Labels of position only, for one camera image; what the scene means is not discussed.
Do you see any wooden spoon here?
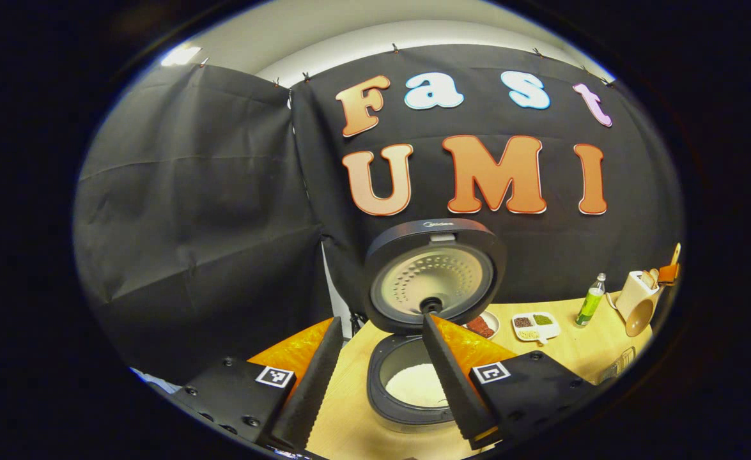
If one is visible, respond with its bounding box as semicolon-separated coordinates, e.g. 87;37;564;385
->
624;243;683;338

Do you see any white divided bean dish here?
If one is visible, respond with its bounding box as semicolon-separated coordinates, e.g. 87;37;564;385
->
511;311;562;344

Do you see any ceiling light panel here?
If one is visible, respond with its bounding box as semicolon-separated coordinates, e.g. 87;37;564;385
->
161;46;202;66

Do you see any clear chopstick holder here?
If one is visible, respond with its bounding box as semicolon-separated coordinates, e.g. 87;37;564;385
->
598;346;637;385

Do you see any black backdrop cloth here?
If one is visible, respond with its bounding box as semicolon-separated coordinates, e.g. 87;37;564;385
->
72;43;683;384

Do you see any green drink bottle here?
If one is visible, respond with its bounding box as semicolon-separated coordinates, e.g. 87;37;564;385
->
575;273;608;328

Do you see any white round plate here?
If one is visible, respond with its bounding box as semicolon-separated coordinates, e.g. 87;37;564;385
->
465;310;501;340

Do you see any white toaster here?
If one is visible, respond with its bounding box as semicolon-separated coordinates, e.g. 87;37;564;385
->
615;270;663;323

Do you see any row of black cloth clips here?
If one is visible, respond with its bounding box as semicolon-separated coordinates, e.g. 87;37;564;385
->
203;43;612;87

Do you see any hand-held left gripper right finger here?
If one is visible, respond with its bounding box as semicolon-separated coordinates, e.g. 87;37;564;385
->
422;313;612;451

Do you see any black silver rice cooker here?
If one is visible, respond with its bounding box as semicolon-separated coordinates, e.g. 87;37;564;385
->
362;218;507;430

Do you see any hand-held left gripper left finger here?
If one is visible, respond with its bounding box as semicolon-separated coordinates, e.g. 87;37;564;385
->
147;316;344;451

